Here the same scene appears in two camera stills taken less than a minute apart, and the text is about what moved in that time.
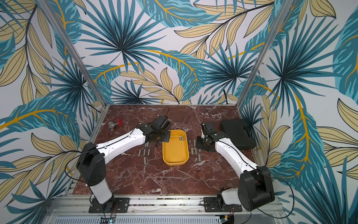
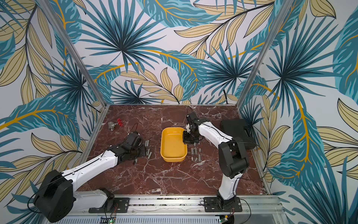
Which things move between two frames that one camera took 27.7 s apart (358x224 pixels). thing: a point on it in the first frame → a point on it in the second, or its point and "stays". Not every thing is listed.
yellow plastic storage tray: (175, 152) stays
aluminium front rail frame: (164, 209) stays
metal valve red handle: (111, 124) stays
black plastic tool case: (239, 132) stays
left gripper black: (168, 136) → (143, 151)
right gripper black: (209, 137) → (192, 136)
